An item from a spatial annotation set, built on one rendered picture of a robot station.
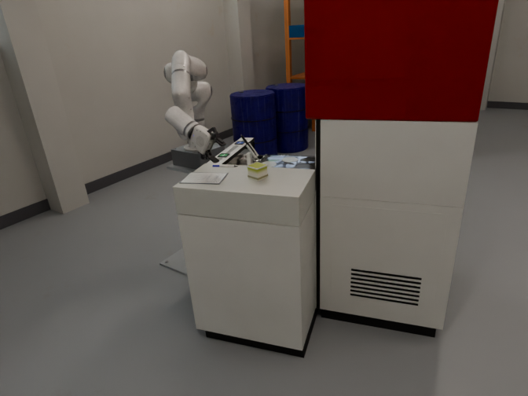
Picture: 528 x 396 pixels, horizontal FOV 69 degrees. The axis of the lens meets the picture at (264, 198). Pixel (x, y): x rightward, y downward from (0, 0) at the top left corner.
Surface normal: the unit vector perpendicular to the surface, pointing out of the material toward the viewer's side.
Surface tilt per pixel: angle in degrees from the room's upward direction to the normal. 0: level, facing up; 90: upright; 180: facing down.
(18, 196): 90
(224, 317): 90
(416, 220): 90
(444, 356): 0
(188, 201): 90
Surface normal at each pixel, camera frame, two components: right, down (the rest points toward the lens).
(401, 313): -0.32, 0.40
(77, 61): 0.83, 0.18
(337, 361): -0.06, -0.91
